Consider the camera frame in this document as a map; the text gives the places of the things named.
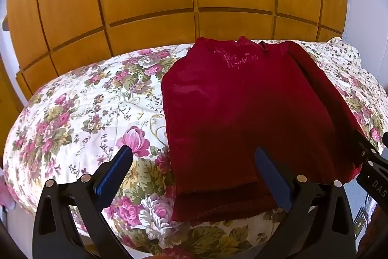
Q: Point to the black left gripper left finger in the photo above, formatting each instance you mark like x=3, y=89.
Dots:
x=55, y=234

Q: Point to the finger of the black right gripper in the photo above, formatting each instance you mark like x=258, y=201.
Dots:
x=373, y=174

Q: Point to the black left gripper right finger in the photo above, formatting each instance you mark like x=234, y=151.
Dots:
x=318, y=222

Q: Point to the dark red knit sweater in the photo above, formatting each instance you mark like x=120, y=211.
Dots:
x=224, y=100

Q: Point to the floral bedspread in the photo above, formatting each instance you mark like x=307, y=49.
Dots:
x=81, y=120

